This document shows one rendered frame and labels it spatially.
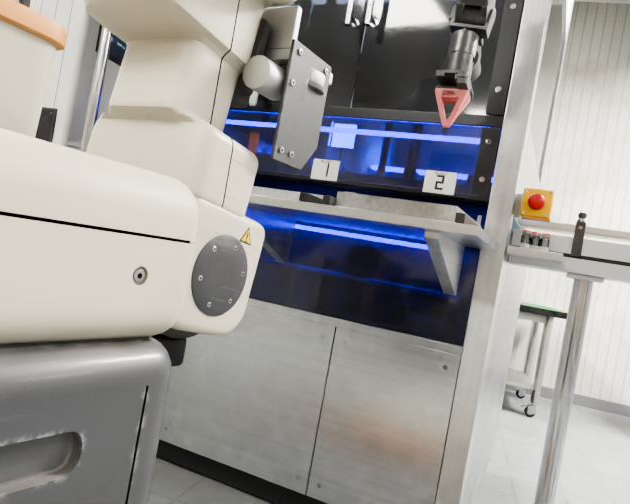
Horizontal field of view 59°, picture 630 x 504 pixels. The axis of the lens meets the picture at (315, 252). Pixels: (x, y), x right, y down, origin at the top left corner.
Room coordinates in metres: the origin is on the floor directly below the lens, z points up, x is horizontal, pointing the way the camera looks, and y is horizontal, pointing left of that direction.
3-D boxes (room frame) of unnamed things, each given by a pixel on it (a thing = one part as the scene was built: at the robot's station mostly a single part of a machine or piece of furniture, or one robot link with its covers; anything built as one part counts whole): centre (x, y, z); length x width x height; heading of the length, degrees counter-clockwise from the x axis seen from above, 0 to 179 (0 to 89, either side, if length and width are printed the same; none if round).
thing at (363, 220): (1.41, -0.08, 0.87); 0.70 x 0.48 x 0.02; 66
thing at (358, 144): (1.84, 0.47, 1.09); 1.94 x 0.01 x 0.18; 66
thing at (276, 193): (1.55, 0.05, 0.90); 0.34 x 0.26 x 0.04; 156
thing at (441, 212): (1.31, -0.21, 0.90); 0.34 x 0.26 x 0.04; 155
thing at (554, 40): (1.86, -0.67, 1.51); 0.85 x 0.01 x 0.59; 156
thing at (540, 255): (1.44, -0.57, 0.87); 0.14 x 0.13 x 0.02; 156
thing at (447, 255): (1.30, -0.30, 0.80); 0.34 x 0.03 x 0.13; 156
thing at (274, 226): (1.51, 0.16, 0.80); 0.34 x 0.03 x 0.13; 156
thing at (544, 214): (1.41, -0.54, 1.00); 0.08 x 0.07 x 0.07; 156
